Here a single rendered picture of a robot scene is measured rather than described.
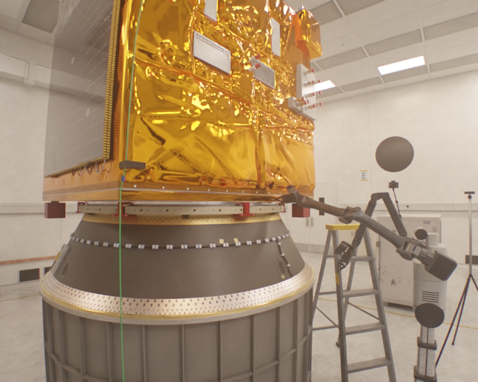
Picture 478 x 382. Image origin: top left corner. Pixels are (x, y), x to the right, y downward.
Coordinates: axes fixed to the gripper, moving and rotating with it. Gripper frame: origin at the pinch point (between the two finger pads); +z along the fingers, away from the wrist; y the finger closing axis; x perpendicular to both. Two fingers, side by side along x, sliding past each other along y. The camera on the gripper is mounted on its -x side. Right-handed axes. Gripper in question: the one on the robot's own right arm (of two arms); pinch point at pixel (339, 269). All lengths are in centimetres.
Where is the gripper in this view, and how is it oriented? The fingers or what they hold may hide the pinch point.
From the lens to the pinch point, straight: 227.2
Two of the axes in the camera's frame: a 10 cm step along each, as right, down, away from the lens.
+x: 7.3, 4.8, -4.8
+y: -5.3, -0.4, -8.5
